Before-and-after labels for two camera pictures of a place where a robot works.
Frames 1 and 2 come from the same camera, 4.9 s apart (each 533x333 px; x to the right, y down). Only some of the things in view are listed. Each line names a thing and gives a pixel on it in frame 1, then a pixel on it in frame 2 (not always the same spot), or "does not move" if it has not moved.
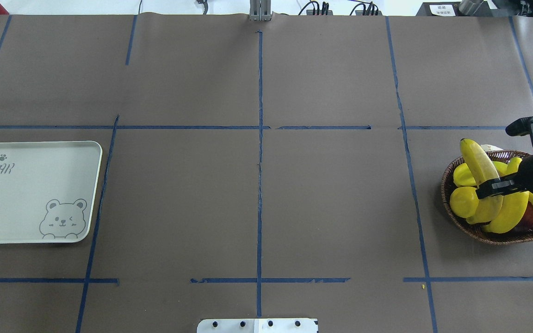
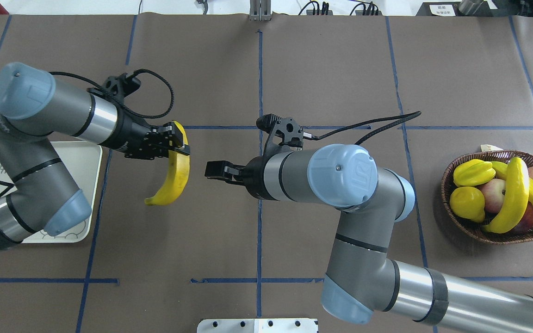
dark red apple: (530, 217) does not move
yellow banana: (484, 171) -> (180, 163)
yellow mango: (464, 201) does not move
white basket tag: (486, 147) does not move
